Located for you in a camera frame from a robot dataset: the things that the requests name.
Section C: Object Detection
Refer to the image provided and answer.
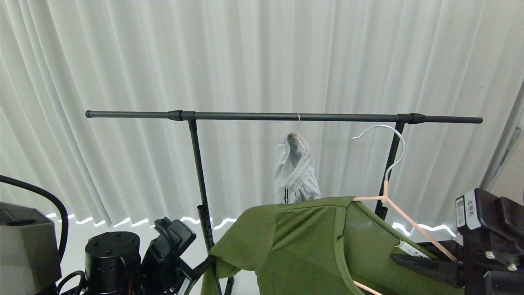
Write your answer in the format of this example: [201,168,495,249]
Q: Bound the pale grey shorts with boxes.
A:
[273,132,321,204]

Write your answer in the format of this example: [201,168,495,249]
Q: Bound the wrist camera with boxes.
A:
[483,191,524,271]
[141,217,197,295]

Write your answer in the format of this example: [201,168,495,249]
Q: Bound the white curtain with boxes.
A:
[0,0,524,243]

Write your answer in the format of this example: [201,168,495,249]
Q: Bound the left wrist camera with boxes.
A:
[141,217,197,295]

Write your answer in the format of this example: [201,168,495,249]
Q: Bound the green short-sleeved shirt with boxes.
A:
[201,196,465,295]

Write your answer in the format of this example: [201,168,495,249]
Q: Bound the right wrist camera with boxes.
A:
[483,191,524,271]

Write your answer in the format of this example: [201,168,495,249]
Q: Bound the black clothes rack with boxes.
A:
[85,110,483,295]

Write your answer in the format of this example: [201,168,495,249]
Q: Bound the black cable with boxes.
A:
[0,175,69,263]

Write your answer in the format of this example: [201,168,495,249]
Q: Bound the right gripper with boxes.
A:
[390,188,524,295]

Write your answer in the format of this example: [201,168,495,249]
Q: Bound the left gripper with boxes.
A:
[168,256,216,295]

